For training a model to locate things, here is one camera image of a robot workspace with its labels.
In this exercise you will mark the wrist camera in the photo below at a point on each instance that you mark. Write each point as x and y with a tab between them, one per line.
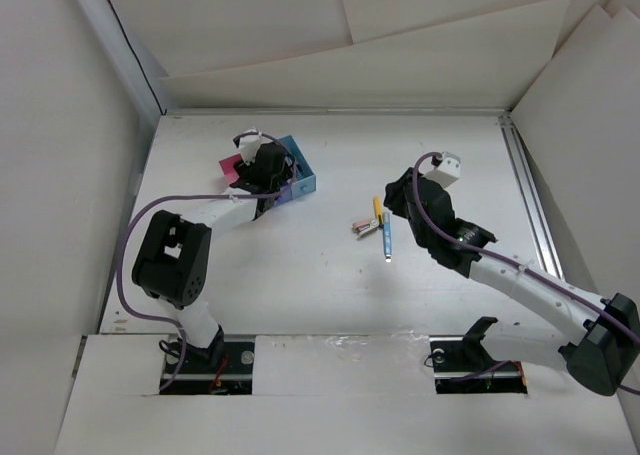
445	169
248	144

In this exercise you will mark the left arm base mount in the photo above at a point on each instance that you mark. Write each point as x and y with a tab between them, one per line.
233	375

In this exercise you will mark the dark blue container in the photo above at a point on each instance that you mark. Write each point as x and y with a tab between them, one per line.
285	197

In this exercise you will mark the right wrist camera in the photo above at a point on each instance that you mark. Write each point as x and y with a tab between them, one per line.
445	169

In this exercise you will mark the aluminium rail right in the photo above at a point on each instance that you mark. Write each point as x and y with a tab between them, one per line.
541	234

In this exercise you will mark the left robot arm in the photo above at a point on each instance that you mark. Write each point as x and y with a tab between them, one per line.
172	263

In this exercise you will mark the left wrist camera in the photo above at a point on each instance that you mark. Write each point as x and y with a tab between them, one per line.
248	144

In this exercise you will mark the light blue container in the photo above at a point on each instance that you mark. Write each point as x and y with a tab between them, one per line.
305	182

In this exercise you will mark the yellow utility knife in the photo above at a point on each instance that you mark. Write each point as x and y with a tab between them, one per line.
378	209

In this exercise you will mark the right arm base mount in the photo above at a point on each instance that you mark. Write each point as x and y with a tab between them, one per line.
462	366

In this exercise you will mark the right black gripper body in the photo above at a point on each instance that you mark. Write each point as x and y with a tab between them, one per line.
398	203

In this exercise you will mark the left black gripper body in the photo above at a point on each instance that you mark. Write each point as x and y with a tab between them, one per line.
244	169

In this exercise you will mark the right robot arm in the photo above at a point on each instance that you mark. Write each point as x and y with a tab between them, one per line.
593	339

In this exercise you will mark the aluminium post left corner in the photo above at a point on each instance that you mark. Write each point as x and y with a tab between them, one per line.
138	70

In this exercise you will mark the light blue cutter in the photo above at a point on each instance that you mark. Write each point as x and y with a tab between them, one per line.
387	236

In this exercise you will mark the pink container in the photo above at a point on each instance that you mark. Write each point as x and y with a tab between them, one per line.
228	169

